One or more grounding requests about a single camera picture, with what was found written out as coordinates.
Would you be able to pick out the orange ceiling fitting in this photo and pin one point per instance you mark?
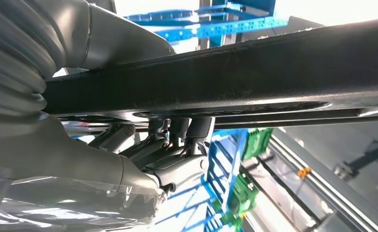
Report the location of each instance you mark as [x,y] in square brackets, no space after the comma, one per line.
[304,173]

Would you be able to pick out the blue rack with green crates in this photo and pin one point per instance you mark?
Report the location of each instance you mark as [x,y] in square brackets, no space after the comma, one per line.
[221,166]

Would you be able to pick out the green plastic crate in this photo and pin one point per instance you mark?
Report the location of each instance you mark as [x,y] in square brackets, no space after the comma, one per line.
[232,221]
[243,193]
[256,144]

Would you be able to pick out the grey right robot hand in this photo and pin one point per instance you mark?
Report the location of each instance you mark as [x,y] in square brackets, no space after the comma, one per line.
[64,160]

